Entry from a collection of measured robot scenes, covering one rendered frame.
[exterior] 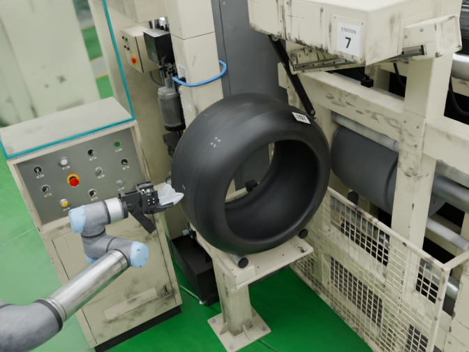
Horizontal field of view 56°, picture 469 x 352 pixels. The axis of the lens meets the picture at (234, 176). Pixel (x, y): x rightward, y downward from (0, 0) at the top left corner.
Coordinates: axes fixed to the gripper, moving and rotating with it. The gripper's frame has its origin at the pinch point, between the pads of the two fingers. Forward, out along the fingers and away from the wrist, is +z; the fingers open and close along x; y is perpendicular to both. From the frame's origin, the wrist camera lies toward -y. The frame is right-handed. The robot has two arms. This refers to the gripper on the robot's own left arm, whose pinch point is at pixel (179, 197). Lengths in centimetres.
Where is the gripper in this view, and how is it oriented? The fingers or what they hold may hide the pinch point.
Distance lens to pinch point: 149.1
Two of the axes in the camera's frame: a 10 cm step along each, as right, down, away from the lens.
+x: -4.9, -4.2, 7.6
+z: 8.7, -2.4, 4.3
